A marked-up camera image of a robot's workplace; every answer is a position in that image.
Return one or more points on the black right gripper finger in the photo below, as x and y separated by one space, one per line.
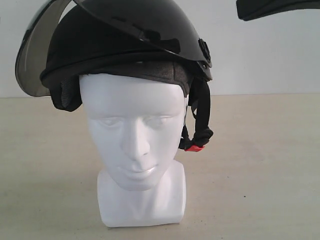
248 10

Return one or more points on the black helmet with visor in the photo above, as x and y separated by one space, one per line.
151 39

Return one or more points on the white mannequin head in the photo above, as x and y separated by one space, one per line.
136 125

